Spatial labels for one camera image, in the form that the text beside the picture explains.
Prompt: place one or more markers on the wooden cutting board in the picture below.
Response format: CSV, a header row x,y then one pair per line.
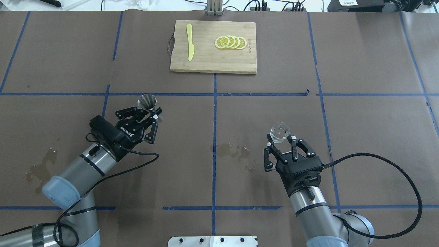
x,y
209,59

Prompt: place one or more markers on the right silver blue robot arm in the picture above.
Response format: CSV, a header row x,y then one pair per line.
x,y
320,226

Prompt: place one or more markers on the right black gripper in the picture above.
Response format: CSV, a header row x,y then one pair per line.
x,y
287,166

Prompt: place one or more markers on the black hand tool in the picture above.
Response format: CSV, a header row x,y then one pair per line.
x,y
55,3

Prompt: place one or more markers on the clear shot glass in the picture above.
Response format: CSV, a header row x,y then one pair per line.
x,y
279,132

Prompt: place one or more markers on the lemon slice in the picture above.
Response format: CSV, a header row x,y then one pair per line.
x,y
232,41
242,43
222,42
237,43

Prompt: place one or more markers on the aluminium frame post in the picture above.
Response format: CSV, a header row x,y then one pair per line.
x,y
214,8

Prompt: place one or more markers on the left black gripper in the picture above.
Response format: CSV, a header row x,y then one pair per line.
x,y
127,134

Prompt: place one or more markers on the yellow plastic knife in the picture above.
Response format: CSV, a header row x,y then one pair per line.
x,y
191,46

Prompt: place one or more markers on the metal board handle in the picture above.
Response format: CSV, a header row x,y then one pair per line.
x,y
170,42

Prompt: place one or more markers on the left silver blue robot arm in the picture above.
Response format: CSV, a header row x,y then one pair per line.
x,y
73,189

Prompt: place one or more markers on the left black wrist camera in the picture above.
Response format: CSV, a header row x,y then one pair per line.
x,y
105,133

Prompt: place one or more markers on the black box with label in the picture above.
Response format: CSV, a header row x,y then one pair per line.
x,y
374,6

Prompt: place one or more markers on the steel double jigger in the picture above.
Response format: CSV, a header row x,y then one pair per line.
x,y
148,102

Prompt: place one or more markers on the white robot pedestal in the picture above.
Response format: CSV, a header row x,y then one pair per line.
x,y
213,241

